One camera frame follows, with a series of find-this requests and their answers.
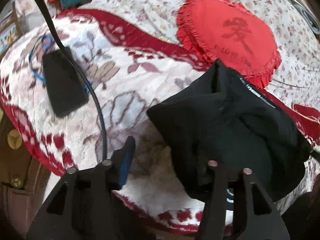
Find black cable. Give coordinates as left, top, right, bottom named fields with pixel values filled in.
left=19, top=0, right=108, bottom=162

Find floral white bed sheet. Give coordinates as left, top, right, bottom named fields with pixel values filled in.
left=15, top=0, right=320, bottom=108

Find white red floral plush blanket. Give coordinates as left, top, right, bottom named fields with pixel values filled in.
left=0, top=8, right=320, bottom=235

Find black smartphone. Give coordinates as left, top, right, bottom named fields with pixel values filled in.
left=42, top=50, right=88, bottom=118

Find black pants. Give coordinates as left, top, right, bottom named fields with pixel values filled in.
left=147, top=60, right=310, bottom=201

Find red heart-shaped ruffled cushion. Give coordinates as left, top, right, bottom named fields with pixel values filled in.
left=176, top=0, right=281, bottom=88

